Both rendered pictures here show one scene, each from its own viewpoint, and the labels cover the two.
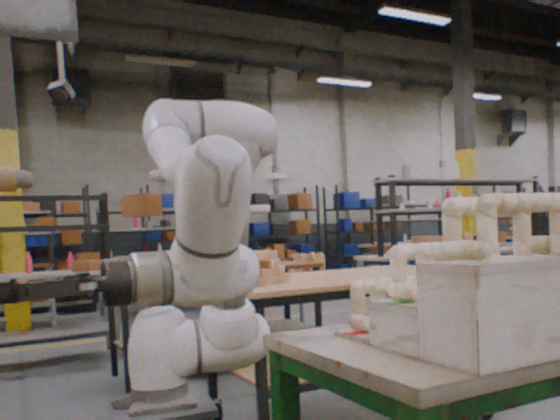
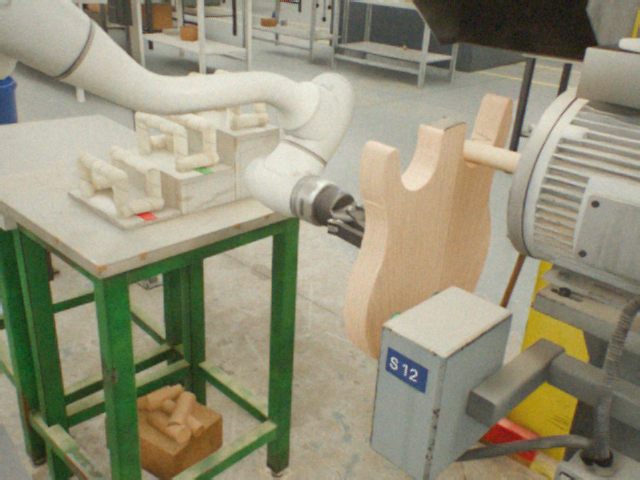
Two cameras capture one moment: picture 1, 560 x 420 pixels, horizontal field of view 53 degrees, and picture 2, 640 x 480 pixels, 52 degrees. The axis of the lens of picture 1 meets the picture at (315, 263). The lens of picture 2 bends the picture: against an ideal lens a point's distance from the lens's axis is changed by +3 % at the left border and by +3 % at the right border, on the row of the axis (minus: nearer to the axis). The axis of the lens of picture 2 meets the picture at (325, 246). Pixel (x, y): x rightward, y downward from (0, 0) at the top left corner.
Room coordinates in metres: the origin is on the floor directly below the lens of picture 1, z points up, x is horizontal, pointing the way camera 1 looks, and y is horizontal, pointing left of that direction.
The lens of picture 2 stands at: (1.25, 1.36, 1.55)
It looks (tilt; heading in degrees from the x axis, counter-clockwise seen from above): 25 degrees down; 251
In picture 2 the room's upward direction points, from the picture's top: 4 degrees clockwise
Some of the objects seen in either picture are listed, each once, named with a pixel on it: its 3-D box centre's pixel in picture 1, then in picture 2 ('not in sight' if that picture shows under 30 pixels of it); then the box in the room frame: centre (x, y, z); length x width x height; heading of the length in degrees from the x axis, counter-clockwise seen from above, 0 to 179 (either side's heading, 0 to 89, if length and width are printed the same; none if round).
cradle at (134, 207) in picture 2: (364, 323); (141, 205); (1.20, -0.10, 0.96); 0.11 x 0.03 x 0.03; 28
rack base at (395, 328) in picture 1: (447, 320); (177, 176); (1.11, -0.26, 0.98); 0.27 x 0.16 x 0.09; 118
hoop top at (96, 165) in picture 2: (388, 284); (101, 167); (1.28, -0.17, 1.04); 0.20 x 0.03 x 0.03; 117
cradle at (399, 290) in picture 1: (407, 291); (198, 161); (1.06, -0.17, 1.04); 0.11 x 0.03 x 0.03; 28
